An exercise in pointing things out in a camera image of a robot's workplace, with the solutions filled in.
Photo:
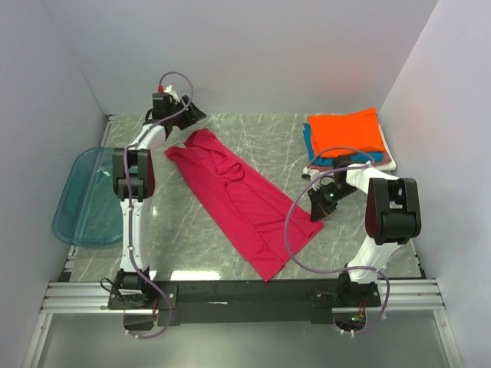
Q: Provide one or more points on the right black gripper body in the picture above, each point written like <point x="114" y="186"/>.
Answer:
<point x="328" y="196"/>

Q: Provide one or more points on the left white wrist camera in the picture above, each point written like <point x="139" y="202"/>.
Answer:
<point x="168" y="90"/>

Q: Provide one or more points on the folded white t-shirt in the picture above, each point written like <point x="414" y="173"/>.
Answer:
<point x="388" y="163"/>

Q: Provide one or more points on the pink t-shirt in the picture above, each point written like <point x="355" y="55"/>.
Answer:
<point x="259" y="219"/>

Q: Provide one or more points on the folded orange t-shirt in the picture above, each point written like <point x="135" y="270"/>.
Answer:
<point x="358" y="130"/>

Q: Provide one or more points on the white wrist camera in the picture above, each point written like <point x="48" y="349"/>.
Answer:
<point x="309" y="173"/>
<point x="168" y="90"/>

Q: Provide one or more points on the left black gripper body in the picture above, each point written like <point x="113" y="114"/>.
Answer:
<point x="180" y="118"/>

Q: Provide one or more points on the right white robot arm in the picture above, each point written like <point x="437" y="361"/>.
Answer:
<point x="392" y="218"/>

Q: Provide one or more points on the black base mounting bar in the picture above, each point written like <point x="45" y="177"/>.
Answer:
<point x="206" y="302"/>

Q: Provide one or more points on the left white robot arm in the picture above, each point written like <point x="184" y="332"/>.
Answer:
<point x="134" y="185"/>

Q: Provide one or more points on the folded blue t-shirt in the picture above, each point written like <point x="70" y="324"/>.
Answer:
<point x="357" y="158"/>

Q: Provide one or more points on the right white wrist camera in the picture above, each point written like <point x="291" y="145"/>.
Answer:
<point x="309" y="173"/>

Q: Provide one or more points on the folded mauve t-shirt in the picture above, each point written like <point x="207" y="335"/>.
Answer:
<point x="383" y="161"/>

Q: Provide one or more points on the teal transparent plastic bin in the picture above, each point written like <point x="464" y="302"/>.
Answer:
<point x="88" y="213"/>

